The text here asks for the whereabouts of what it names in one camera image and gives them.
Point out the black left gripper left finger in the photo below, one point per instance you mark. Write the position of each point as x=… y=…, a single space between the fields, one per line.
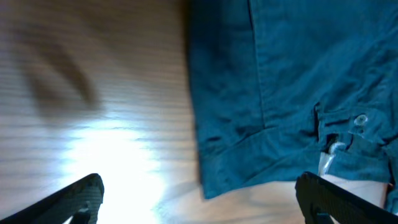
x=79 y=202

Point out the navy blue shorts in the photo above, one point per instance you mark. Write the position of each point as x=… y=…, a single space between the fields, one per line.
x=280 y=87

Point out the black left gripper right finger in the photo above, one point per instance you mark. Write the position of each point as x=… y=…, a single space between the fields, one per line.
x=323 y=202

